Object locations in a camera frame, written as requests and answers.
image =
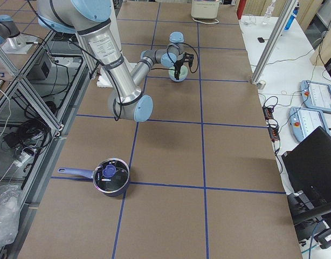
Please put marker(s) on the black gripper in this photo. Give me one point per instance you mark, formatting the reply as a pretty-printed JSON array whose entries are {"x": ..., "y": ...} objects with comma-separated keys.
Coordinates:
[{"x": 178, "y": 65}]

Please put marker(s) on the green bowl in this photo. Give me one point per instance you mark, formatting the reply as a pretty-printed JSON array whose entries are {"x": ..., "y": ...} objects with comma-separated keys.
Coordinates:
[{"x": 183, "y": 71}]

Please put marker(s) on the blue bowl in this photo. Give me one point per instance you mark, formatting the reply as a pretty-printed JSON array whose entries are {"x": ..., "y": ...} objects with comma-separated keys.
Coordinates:
[{"x": 181, "y": 77}]

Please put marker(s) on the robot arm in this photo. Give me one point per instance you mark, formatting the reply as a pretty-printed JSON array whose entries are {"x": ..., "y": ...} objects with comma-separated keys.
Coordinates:
[
  {"x": 9, "y": 32},
  {"x": 92, "y": 21}
]

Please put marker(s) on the white chrome toaster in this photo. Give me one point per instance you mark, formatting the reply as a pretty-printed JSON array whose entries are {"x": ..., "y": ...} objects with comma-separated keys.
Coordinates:
[{"x": 202, "y": 9}]

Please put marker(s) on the orange black adapter strip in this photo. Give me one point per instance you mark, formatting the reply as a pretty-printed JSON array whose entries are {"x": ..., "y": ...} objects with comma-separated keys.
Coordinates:
[{"x": 272, "y": 124}]

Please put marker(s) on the dark blue lidded saucepan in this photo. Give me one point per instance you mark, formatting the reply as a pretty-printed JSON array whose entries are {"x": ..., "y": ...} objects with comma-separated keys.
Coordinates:
[{"x": 111, "y": 177}]

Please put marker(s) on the blue water bottle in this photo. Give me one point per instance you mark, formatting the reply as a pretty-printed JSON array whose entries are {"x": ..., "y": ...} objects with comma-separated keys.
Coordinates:
[{"x": 292, "y": 16}]

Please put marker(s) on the blue teach pendant near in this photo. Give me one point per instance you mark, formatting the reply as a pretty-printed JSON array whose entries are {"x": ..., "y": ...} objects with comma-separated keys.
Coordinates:
[{"x": 304, "y": 121}]

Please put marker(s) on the blue teach pendant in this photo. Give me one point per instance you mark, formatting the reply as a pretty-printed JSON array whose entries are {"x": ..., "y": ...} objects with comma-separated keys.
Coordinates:
[
  {"x": 316, "y": 95},
  {"x": 304, "y": 121}
]

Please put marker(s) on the blue teach pendant far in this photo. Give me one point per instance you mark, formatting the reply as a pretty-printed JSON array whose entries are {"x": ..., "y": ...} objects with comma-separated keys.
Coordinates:
[{"x": 316, "y": 95}]

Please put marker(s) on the black laptop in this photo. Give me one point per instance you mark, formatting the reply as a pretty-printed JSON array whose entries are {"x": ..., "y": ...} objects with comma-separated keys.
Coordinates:
[{"x": 309, "y": 164}]

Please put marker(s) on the clear plastic bag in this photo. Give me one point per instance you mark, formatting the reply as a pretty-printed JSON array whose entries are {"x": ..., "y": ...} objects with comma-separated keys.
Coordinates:
[{"x": 9, "y": 213}]

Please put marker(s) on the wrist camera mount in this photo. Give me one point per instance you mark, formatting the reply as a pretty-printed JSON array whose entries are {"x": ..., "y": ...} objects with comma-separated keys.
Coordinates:
[{"x": 188, "y": 58}]

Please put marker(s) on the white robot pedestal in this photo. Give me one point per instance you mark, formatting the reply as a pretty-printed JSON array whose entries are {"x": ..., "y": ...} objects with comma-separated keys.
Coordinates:
[{"x": 107, "y": 48}]

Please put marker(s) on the aluminium frame post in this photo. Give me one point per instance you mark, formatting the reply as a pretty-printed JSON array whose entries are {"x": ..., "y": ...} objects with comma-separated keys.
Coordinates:
[{"x": 272, "y": 41}]

